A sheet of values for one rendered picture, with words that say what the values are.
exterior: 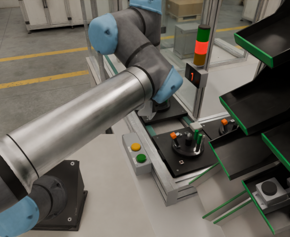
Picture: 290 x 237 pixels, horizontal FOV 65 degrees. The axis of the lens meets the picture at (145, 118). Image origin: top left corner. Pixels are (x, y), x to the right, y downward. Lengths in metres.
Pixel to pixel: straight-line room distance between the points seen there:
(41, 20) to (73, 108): 5.63
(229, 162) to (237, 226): 0.20
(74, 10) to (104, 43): 5.47
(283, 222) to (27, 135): 0.54
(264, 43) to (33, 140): 0.45
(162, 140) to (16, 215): 0.62
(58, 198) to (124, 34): 0.58
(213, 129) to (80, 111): 0.86
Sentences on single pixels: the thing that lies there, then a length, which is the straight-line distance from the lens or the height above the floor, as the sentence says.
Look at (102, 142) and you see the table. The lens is 1.21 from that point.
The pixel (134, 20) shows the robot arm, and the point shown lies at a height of 1.55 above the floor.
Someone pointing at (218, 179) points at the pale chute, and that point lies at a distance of 0.83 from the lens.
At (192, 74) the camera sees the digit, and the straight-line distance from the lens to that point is 1.06.
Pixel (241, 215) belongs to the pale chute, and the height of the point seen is 1.04.
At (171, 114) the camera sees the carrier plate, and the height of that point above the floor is 0.97.
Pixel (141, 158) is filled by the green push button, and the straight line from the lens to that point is 0.96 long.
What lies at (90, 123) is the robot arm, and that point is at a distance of 0.36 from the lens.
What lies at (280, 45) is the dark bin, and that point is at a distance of 0.52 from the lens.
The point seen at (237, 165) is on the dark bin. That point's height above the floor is 1.21.
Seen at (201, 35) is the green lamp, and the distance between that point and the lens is 0.98.
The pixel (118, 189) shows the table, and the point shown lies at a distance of 1.01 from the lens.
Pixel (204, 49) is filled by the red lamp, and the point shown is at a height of 1.33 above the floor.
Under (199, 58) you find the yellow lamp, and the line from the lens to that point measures 1.01.
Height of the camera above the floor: 1.69
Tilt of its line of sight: 38 degrees down
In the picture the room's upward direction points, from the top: straight up
